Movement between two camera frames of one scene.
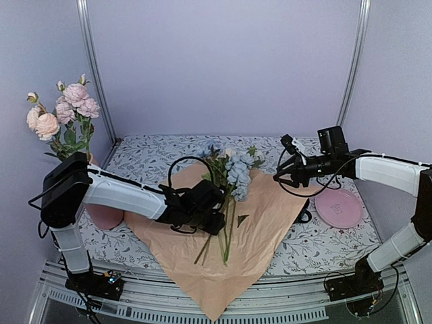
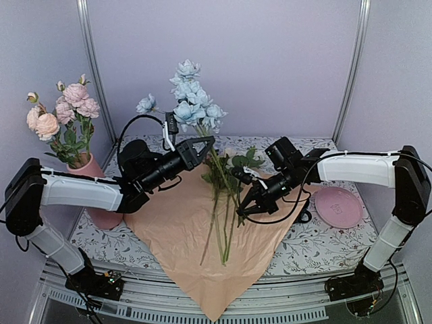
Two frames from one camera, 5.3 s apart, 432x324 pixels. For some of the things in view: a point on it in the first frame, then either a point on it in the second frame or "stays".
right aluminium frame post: [354, 72] stays
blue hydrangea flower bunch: [238, 176] to [193, 106]
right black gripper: [295, 170] to [264, 204]
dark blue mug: [299, 219] stays
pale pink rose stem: [46, 125] stays
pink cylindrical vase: [102, 217] stays
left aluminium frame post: [88, 56] stays
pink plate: [340, 208] stays
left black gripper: [216, 228] to [188, 154]
